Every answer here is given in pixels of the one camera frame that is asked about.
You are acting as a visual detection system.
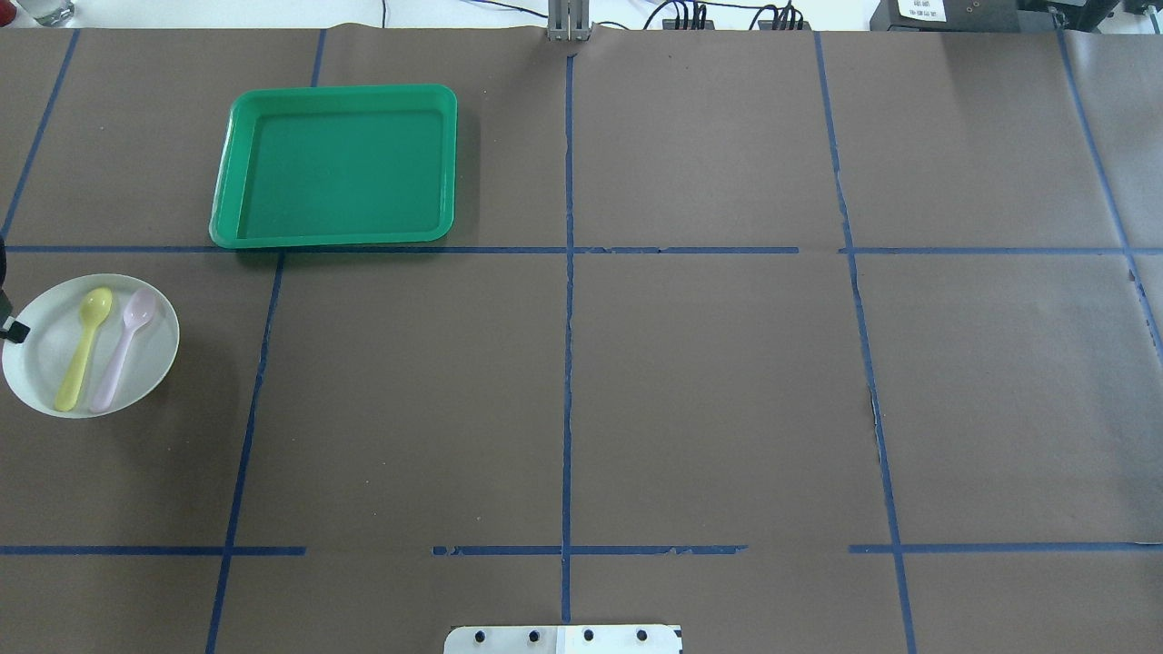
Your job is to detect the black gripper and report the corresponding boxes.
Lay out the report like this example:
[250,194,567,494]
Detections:
[0,239,30,344]

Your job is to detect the white round plate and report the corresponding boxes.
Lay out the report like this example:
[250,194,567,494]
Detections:
[3,273,180,419]

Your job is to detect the yellow plastic spoon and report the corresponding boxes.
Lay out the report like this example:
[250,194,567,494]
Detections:
[53,286,114,412]

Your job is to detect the pink plastic spoon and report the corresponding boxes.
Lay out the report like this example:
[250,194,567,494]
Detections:
[90,287,159,414]

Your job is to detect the clear water bottle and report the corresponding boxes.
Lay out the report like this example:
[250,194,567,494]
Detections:
[15,0,76,26]

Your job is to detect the green plastic tray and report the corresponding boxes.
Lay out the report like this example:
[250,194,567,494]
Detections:
[208,84,461,250]

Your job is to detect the white central pillar with base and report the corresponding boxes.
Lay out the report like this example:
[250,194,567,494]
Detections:
[443,624,684,653]

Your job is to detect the far black orange connector block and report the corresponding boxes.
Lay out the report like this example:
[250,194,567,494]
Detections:
[648,1,713,31]

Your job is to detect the black orange connector block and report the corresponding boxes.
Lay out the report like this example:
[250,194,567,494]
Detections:
[749,1,809,31]
[648,1,713,31]

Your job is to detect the near black orange connector block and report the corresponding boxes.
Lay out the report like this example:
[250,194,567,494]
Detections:
[749,1,809,31]

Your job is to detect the black desktop box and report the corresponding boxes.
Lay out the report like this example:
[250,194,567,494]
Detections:
[869,1,1056,34]

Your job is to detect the aluminium frame post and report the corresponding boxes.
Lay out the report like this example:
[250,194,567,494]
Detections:
[547,0,593,42]

